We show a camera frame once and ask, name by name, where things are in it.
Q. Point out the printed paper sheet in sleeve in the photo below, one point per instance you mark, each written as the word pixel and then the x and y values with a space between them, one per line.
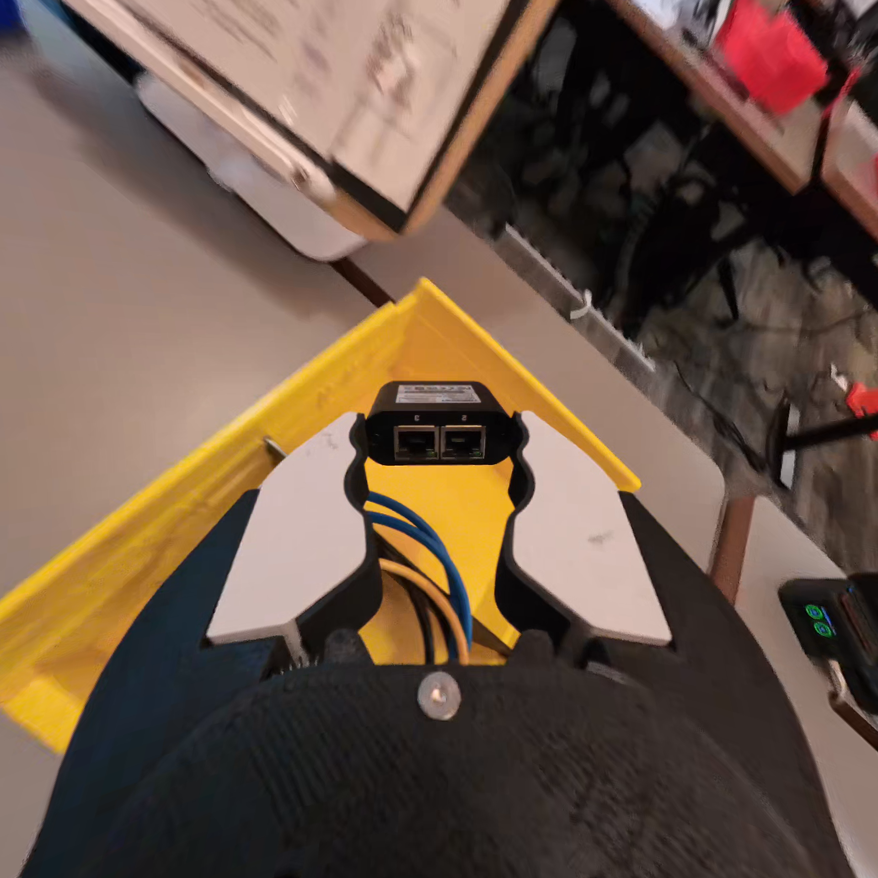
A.
pixel 343 68

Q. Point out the wooden board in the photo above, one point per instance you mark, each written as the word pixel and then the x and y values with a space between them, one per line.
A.
pixel 439 178

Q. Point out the black network adapter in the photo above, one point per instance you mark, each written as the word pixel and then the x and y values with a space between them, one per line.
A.
pixel 384 411

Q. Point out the red clamp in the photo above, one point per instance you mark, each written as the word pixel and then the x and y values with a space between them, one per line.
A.
pixel 861 405

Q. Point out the red plastic bin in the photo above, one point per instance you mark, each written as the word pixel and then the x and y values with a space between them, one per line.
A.
pixel 768 48

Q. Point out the wooden table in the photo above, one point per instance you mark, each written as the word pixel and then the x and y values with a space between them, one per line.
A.
pixel 754 137

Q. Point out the white box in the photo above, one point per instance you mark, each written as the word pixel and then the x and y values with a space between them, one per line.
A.
pixel 302 226

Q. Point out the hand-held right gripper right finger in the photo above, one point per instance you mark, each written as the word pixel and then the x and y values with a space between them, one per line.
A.
pixel 583 549

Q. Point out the yellow plastic bin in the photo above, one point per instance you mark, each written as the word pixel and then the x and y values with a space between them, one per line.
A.
pixel 137 549

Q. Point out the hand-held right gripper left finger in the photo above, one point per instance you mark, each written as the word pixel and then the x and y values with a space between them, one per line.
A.
pixel 288 549

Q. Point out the black charger with green lights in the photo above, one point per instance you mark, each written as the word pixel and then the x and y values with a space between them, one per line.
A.
pixel 796 597

